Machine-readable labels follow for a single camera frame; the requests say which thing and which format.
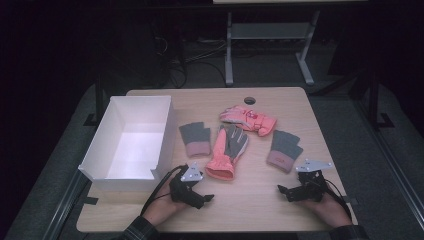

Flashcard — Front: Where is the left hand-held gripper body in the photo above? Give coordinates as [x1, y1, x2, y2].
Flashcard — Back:
[168, 161, 205, 205]

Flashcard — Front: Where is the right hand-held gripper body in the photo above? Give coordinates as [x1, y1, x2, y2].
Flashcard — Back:
[292, 158, 335, 204]

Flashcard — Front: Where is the gray fingerless glove pink cuff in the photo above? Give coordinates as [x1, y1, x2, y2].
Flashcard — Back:
[265, 129, 304, 174]
[178, 121, 212, 158]

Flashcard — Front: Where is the white box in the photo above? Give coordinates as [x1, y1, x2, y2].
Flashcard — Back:
[77, 95, 178, 193]

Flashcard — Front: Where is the person's left hand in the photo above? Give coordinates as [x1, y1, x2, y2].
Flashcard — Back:
[142, 175, 188, 228]

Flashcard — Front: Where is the person's right hand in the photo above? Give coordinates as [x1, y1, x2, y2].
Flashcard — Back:
[300, 190, 353, 230]

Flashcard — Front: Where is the pink ski glove gray palm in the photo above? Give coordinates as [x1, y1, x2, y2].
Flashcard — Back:
[204, 123, 250, 182]

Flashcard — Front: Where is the pink ski glove with print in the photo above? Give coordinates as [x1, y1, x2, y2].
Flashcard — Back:
[218, 104, 278, 138]

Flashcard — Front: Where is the black metal stand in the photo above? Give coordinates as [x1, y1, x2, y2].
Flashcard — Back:
[83, 74, 108, 128]
[348, 66, 396, 130]

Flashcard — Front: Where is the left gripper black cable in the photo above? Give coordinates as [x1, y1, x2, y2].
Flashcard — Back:
[140, 164, 188, 216]

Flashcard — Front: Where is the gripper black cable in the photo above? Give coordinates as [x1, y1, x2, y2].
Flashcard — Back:
[322, 178, 354, 221]
[140, 164, 188, 216]

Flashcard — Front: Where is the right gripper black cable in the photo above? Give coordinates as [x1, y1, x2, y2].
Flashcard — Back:
[322, 178, 354, 221]

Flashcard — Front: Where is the aluminium rail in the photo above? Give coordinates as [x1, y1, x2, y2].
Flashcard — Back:
[41, 171, 93, 240]
[353, 96, 424, 231]

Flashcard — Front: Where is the bundle of floor cables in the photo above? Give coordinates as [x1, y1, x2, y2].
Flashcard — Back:
[151, 31, 228, 90]

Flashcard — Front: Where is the gray metal table frame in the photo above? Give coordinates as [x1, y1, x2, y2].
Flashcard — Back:
[223, 9, 322, 88]

